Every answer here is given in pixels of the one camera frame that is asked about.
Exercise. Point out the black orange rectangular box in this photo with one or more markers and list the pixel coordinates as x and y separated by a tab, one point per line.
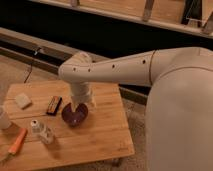
54	105

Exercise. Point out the wooden table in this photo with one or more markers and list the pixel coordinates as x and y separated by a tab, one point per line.
103	135

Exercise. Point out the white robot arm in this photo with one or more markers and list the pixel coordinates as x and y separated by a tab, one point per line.
179	110

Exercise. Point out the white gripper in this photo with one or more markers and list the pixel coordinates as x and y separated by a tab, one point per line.
81	93

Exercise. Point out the orange handled tool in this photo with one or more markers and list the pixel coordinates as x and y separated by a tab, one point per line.
15	147

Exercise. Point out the clear plastic bottle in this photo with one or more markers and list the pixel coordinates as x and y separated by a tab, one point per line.
42	131

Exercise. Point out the dark purple ceramic bowl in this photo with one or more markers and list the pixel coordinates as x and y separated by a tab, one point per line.
74	118

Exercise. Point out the white cup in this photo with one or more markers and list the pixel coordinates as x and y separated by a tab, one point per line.
5	122

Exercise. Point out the white sponge block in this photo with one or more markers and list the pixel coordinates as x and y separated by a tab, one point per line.
22	100

